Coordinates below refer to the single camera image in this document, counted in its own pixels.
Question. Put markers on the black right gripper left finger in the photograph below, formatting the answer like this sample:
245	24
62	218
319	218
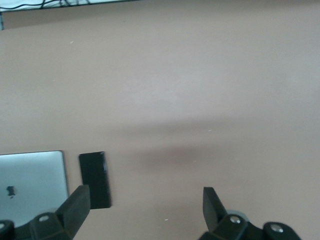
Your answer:
72	212

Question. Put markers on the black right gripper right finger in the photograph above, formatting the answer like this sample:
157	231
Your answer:
217	215

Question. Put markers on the black smartphone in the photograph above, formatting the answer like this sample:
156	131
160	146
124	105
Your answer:
96	175

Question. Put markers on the silver laptop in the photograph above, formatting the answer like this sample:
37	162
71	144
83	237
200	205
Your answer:
32	185

